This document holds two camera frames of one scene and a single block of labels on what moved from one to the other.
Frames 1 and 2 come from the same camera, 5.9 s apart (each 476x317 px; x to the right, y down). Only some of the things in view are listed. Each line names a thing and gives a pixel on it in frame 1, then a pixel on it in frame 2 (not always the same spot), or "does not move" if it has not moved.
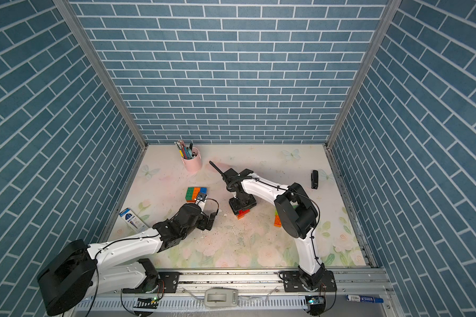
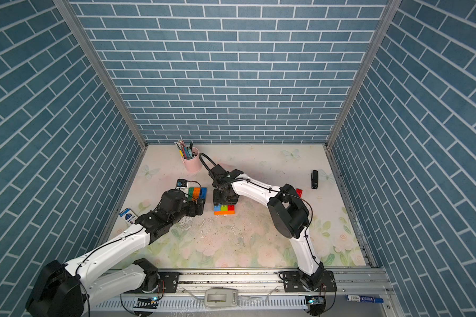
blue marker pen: (363, 298) does not move
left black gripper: (204, 224) -> (200, 207)
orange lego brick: (196, 191) does not move
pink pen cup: (195, 164) does not move
